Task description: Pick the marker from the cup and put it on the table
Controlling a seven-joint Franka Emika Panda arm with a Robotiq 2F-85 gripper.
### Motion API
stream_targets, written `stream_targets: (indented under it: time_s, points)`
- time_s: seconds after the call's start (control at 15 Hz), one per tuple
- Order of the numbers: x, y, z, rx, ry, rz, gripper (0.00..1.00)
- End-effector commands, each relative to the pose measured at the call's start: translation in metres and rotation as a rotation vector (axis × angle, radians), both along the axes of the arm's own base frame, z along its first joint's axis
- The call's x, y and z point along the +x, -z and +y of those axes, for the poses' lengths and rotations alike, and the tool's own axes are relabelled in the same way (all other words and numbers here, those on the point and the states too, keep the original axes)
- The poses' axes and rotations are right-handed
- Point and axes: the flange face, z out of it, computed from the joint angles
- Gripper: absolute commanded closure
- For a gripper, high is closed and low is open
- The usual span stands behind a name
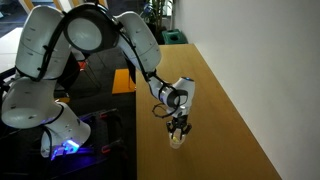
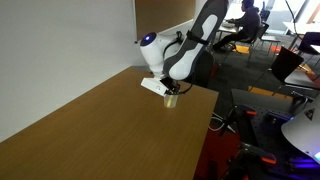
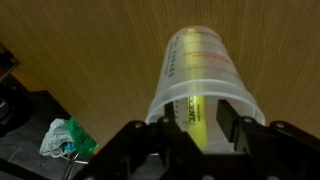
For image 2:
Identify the black padded office chair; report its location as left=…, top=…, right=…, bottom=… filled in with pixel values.
left=191, top=49, right=217, bottom=88

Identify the blue office chair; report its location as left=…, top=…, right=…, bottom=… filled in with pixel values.
left=259, top=0, right=272, bottom=23

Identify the dark grey table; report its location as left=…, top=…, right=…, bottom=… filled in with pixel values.
left=284, top=68, right=320, bottom=91

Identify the white office table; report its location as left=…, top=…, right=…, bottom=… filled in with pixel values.
left=282, top=20, right=320, bottom=51

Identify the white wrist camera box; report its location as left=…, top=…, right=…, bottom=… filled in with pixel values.
left=140, top=77, right=169, bottom=98

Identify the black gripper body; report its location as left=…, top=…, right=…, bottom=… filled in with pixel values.
left=160, top=77, right=183, bottom=94

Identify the black stand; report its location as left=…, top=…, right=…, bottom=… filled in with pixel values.
left=290, top=90, right=309, bottom=108

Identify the white cable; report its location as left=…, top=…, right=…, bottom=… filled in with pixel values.
left=208, top=112, right=234, bottom=133

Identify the dark chair back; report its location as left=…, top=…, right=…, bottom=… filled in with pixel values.
left=297, top=31, right=320, bottom=57

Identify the clear plastic cup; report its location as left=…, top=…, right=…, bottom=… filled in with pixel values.
left=163, top=93, right=179, bottom=109

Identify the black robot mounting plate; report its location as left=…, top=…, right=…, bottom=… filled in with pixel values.
left=230, top=88, right=320, bottom=180

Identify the black tilted chair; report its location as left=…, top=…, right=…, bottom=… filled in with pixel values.
left=249, top=46, right=305, bottom=98

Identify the black chair with metal legs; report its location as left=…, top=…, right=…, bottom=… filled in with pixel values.
left=248, top=22, right=282, bottom=66

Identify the black clamp with orange handle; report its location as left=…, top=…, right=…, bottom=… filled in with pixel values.
left=218, top=104, right=258, bottom=136
left=229, top=142, right=278, bottom=180

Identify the grey office desk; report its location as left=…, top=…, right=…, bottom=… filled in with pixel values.
left=218, top=19, right=242, bottom=46

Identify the brown wall pinboard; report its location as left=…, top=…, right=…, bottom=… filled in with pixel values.
left=134, top=0, right=198, bottom=43

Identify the seated person in dark clothes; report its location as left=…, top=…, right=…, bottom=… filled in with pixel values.
left=212, top=0, right=262, bottom=53

